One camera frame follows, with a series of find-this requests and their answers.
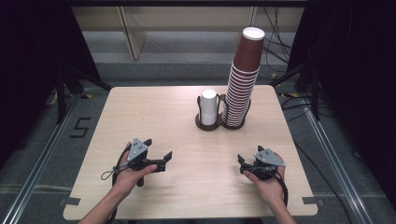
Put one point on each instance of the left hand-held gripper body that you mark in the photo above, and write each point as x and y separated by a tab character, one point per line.
137	151

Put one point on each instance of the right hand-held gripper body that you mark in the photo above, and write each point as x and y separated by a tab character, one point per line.
268	158

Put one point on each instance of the dark brown double cup holder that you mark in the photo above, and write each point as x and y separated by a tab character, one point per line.
207	127

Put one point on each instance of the stack of brown cups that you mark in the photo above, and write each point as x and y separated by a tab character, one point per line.
241	93

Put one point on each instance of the stack of white cups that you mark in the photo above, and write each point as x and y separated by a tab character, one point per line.
209	107

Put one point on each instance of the person's right hand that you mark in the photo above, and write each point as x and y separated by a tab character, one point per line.
267	188

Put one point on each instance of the person's left hand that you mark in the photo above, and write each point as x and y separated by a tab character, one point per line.
124	179

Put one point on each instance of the grey tape strip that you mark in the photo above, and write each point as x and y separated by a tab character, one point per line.
313	200
70	201

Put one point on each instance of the black metal stand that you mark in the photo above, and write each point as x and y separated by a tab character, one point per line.
308	84
67	90

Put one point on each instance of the aluminium floor rail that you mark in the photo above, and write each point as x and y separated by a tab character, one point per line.
40	161
337	165

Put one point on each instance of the beige partition post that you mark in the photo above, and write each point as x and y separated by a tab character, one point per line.
132	34

